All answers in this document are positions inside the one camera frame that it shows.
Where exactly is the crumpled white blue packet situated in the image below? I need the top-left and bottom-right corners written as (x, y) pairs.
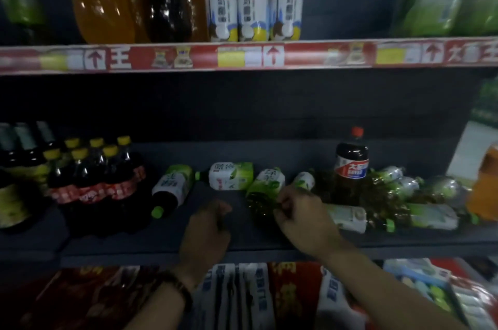
top-left (315, 265), bottom-right (366, 330)

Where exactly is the blue pack of coloured sponges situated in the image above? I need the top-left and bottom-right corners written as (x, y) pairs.
top-left (383, 257), bottom-right (460, 315)

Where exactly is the stack of drink bottle packs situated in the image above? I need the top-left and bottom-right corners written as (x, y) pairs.
top-left (471, 76), bottom-right (498, 128)

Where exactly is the green-cap tea bottle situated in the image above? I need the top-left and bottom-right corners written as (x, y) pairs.
top-left (150, 164), bottom-right (194, 220)

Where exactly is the stack of white blue packets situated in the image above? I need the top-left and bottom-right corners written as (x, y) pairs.
top-left (190, 263), bottom-right (275, 330)

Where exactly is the white striped pack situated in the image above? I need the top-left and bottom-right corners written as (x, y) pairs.
top-left (453, 286), bottom-right (498, 330)

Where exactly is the red gold-flower packet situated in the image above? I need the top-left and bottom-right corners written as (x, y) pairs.
top-left (268, 262), bottom-right (324, 330)

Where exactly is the cluster of small cola bottles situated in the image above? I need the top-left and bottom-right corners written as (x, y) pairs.
top-left (43, 135), bottom-right (148, 234)

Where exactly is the red shelf price strip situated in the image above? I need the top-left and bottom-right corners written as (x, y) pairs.
top-left (0, 37), bottom-right (498, 76)

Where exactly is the cluster of checked-neck sauce bottles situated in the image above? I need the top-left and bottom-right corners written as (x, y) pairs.
top-left (0, 121), bottom-right (59, 231)

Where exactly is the person's right hand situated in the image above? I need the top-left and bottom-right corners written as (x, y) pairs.
top-left (272, 184), bottom-right (354, 263)

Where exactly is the dark beaded bracelet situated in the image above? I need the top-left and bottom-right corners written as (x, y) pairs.
top-left (155, 271), bottom-right (193, 313)

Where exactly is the person's left hand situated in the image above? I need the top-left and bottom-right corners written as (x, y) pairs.
top-left (173, 199), bottom-right (233, 291)

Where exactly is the person's right forearm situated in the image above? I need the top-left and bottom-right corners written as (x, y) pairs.
top-left (323, 244), bottom-right (467, 330)

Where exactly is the pile of green tea bottles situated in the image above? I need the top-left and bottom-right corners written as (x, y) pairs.
top-left (196, 162), bottom-right (479, 233)

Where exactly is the dark grey metal shelf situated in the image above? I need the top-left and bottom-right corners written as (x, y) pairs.
top-left (0, 0), bottom-right (498, 330)

